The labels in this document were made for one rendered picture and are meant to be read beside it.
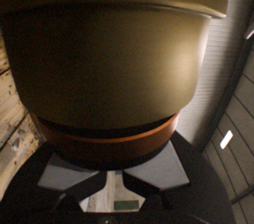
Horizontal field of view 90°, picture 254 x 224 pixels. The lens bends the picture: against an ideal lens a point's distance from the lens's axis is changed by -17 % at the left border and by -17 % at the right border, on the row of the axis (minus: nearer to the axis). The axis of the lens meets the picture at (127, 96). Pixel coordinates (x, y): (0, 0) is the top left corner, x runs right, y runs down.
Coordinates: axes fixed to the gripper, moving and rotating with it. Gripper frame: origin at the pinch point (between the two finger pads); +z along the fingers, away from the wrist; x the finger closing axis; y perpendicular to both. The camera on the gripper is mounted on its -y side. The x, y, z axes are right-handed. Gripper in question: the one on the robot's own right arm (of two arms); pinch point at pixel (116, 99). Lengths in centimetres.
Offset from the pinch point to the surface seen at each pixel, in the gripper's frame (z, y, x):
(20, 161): 5.1, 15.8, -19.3
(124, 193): 606, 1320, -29
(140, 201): 536, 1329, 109
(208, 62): 696, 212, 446
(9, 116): 8.1, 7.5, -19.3
